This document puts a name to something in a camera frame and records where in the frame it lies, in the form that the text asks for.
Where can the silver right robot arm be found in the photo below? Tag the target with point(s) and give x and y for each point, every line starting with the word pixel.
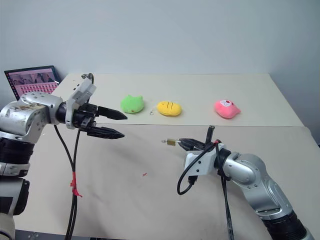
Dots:
pixel 250 170

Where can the open grey laptop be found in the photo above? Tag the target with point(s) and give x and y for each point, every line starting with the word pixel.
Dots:
pixel 30 80

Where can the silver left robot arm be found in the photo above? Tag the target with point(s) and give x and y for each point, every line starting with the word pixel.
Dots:
pixel 30 110

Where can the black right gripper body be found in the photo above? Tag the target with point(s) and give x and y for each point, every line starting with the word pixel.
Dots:
pixel 201 147

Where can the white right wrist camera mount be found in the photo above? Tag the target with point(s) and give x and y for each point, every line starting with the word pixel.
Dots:
pixel 200 162

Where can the small brass padlock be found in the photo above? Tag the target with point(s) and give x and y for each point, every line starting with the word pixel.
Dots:
pixel 171 142

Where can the pink plush toy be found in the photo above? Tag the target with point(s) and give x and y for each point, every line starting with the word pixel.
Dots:
pixel 226 109

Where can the green plush toy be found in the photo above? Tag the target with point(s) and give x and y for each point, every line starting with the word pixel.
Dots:
pixel 132 104

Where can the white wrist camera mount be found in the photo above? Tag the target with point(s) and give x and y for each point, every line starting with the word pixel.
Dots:
pixel 200 162
pixel 81 93

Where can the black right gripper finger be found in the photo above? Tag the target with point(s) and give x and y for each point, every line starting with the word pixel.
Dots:
pixel 190 141
pixel 190 147

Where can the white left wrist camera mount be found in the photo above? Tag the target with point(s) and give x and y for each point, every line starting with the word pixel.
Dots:
pixel 81 93

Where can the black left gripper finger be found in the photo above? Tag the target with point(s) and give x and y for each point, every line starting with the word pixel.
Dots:
pixel 107 133
pixel 111 113

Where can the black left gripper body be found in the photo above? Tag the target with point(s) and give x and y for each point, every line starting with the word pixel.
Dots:
pixel 85 117

